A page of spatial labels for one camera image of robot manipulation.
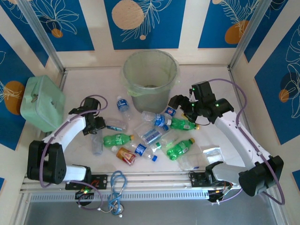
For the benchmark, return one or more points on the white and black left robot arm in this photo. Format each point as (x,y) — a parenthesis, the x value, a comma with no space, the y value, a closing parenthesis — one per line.
(70,129)

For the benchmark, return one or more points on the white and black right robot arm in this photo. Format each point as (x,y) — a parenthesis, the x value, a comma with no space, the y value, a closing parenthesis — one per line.
(234,138)

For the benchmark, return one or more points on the large clear bottle blue label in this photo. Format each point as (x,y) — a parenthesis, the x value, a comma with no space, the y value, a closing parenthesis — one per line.
(157,119)

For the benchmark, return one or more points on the clear bottle blue cap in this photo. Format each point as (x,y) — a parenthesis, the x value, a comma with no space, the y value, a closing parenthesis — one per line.
(151,136)

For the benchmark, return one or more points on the green bottle yellow cap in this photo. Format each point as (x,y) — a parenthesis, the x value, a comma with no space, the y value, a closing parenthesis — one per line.
(178,148)
(117,140)
(182,124)

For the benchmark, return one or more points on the mint green zip case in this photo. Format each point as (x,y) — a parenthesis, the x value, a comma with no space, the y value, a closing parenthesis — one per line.
(42,103)

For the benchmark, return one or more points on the silver foil pouch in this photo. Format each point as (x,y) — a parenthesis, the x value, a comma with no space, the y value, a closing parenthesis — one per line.
(212,152)

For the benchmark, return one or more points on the blue stethoscope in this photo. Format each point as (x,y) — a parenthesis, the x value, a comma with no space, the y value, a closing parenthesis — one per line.
(117,185)

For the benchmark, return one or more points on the aluminium mounting rail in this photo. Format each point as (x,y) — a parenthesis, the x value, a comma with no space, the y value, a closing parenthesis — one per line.
(152,180)

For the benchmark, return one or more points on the crushed clear bottle teal label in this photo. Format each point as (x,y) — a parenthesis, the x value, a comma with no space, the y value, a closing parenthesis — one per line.
(116,125)

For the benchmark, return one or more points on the pale green bin liner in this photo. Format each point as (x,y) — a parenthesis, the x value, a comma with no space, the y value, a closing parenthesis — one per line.
(127,82)

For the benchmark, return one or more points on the orange label bottle white cap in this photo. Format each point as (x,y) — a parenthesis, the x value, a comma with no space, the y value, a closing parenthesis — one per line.
(125,154)

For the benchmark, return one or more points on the aluminium frame post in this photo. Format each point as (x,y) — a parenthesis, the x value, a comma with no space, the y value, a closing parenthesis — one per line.
(250,30)
(39,30)

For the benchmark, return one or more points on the crushed clear unlabelled bottle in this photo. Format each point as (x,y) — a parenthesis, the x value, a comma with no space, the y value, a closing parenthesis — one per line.
(96,145)

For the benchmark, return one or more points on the small white-capped water bottle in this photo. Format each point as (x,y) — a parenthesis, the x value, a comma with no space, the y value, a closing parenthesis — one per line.
(123,105)

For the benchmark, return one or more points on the grey round waste bin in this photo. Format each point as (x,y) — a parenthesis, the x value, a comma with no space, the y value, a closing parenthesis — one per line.
(150,103)

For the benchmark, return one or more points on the aluminium side rail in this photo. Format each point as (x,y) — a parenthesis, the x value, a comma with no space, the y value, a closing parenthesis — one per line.
(236,93)

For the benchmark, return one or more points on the clear bottle round blue label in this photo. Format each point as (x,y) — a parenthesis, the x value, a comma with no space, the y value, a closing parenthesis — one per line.
(141,150)

